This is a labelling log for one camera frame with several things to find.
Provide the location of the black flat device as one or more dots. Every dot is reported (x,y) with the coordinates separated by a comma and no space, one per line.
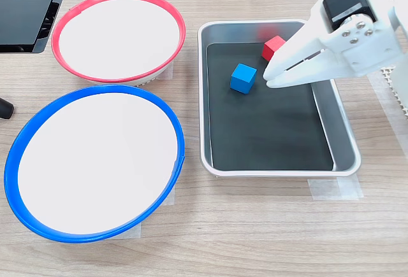
(22,9)

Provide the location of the silver metal tray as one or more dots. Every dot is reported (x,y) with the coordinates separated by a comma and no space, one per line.
(347,149)

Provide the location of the white dish blue rim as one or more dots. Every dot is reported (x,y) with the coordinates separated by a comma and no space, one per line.
(95,162)

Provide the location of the white dish red rim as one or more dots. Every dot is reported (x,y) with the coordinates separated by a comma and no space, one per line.
(121,35)

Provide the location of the black tray liner mat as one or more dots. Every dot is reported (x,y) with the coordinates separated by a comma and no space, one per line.
(261,130)

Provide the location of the blue cube block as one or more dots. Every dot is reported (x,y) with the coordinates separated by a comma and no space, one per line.
(243,78)

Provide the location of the red cube block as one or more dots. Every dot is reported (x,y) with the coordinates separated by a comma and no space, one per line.
(271,47)

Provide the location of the black rounded object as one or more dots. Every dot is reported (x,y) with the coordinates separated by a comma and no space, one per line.
(5,109)

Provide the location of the clear tape strip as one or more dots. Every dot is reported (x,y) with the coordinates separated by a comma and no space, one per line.
(334,189)
(169,195)
(170,70)
(387,111)
(132,231)

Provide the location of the white mesh anti-slip mat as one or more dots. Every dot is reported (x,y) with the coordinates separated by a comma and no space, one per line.
(387,74)

